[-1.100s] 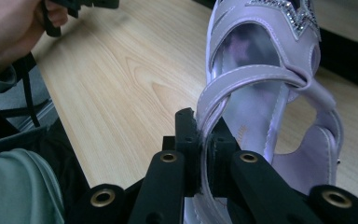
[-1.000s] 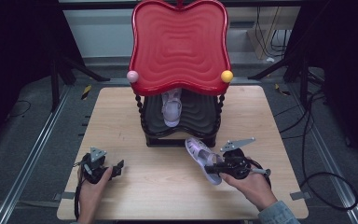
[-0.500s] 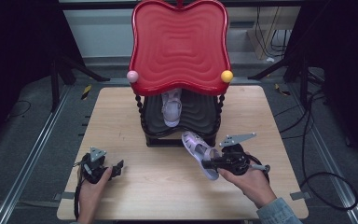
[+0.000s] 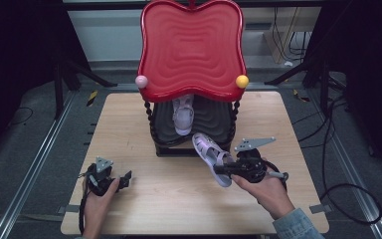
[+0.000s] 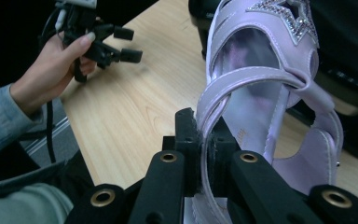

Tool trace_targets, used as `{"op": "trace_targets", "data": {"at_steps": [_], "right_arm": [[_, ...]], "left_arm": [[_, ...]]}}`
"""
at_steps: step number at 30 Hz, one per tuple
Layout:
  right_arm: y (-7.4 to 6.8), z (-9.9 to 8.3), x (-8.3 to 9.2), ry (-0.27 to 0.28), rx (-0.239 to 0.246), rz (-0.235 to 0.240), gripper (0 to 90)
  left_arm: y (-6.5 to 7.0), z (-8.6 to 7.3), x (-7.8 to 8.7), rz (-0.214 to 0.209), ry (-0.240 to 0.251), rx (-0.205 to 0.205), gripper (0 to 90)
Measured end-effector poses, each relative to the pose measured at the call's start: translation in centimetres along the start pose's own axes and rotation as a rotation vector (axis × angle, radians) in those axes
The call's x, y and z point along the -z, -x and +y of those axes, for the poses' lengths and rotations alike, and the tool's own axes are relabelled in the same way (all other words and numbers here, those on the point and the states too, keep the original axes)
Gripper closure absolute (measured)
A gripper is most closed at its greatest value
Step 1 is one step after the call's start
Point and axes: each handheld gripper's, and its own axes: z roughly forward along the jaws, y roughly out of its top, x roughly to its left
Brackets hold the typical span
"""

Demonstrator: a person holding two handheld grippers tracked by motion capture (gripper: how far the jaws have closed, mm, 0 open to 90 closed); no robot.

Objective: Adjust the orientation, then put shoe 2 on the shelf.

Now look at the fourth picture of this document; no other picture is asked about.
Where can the yellow and black floor tape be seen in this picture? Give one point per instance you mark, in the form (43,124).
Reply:
(301,96)
(92,98)

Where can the grey tape piece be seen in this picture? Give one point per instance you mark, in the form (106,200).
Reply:
(320,208)
(69,208)

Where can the lilac sandal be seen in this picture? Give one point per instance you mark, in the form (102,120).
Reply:
(183,116)
(209,151)

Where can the metal floor rail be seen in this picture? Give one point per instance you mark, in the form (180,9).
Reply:
(33,166)
(351,166)

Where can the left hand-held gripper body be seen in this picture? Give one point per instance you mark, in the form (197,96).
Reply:
(99,181)

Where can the black stand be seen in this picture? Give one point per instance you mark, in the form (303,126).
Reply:
(59,86)
(318,73)

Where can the person's right hand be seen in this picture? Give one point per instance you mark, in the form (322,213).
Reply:
(272,195)

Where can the person's left hand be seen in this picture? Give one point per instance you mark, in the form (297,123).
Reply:
(96,209)

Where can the red and black two-tier rack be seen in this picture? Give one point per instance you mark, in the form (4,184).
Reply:
(192,53)

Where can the light wooden board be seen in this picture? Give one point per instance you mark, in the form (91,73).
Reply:
(278,36)

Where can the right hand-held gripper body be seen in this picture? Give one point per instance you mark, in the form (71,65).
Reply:
(252,166)

